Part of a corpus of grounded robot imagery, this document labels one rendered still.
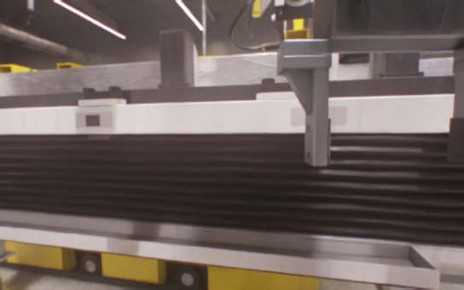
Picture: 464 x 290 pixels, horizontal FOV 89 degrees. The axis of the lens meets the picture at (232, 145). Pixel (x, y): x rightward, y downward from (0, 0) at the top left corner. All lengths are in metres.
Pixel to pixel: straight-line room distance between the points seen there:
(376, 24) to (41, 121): 0.71
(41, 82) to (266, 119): 0.84
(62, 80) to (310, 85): 0.91
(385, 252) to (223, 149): 0.60
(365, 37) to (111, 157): 0.93
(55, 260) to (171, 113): 1.23
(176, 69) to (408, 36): 0.47
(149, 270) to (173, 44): 1.01
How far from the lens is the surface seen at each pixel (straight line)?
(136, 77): 0.84
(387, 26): 0.23
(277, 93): 0.48
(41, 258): 1.68
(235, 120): 0.49
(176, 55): 0.60
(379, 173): 0.85
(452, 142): 0.29
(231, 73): 0.72
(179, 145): 0.88
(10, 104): 0.90
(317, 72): 0.21
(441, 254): 0.98
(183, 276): 1.30
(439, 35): 0.25
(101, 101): 0.63
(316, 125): 0.21
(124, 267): 1.36
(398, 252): 0.93
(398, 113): 0.52
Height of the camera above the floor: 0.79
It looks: 5 degrees down
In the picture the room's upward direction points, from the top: 1 degrees counter-clockwise
